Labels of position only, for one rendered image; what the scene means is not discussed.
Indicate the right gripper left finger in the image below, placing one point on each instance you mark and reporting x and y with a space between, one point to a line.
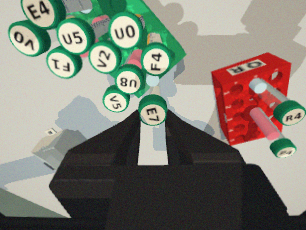
111 145

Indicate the green tube rack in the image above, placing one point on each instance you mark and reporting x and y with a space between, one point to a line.
152 24

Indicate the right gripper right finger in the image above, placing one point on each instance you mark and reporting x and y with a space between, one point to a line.
196 147

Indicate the red block with round holes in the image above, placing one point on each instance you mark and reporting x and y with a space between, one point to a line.
235 120

